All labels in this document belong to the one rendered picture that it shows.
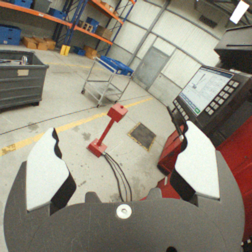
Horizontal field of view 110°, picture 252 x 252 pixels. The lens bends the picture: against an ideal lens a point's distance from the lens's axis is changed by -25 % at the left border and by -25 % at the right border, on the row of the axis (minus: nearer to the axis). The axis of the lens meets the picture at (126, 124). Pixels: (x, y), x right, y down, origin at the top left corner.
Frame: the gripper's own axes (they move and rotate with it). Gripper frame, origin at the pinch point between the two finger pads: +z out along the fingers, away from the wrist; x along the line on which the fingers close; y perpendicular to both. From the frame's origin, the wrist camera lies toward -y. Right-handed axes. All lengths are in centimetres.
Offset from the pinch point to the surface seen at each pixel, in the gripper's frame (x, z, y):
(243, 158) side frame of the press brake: 54, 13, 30
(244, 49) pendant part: 65, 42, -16
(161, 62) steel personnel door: 227, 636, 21
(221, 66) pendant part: 72, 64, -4
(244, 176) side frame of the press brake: 53, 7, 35
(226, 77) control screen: 51, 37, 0
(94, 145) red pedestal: -40, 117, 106
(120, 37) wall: 19, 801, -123
